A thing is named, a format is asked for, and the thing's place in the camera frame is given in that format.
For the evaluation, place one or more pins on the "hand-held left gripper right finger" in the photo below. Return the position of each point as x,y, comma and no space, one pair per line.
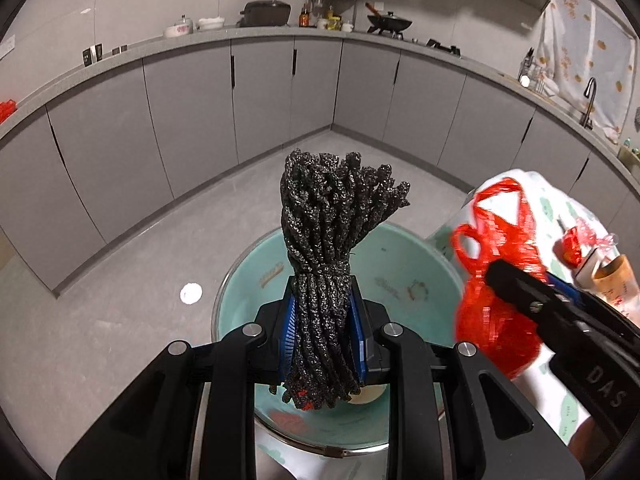
359,340

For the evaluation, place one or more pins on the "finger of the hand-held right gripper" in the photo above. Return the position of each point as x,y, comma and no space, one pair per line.
520,290
567,290

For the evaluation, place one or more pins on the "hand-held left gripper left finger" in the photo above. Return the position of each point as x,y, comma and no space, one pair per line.
289,340

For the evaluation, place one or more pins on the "red shiny wrapper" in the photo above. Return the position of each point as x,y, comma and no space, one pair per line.
572,247

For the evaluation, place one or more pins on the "red plastic bag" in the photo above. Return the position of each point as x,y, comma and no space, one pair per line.
492,325

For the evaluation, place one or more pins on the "teal bin with metal rim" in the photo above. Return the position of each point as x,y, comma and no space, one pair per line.
400,260

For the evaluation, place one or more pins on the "person's right forearm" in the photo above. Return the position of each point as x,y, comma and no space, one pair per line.
585,442

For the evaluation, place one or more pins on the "pale paper carton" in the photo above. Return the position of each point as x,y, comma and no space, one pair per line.
615,280

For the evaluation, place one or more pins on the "pale round object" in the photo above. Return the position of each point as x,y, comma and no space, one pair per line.
365,396

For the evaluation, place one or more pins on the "white floor drain cover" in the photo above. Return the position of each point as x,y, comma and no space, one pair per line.
190,293

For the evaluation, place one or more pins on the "dark kitchen faucet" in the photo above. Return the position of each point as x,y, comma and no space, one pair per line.
590,95

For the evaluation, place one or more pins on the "metal dish rack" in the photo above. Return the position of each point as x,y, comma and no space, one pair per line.
532,72

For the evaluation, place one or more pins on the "grey kitchen cabinets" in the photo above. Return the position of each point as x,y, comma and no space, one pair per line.
190,110

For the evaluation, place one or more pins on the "white patterned curtain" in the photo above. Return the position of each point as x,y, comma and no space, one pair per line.
585,35

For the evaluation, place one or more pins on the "gas stove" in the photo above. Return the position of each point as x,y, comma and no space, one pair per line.
425,42

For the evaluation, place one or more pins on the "black wok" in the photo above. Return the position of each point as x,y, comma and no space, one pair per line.
390,21

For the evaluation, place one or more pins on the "orange sauce bottle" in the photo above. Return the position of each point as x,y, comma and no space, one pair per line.
304,17

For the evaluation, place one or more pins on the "white dish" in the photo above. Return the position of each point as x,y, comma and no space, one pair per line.
211,23

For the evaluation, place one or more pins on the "black casserole pot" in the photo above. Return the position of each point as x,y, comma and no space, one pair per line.
265,12

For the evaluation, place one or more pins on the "white floral lidded bowl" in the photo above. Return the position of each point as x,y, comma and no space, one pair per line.
180,27

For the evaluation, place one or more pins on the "red plastic object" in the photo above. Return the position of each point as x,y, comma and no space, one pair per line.
7,110

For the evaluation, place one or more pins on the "black wall socket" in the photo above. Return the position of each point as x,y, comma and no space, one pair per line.
93,54

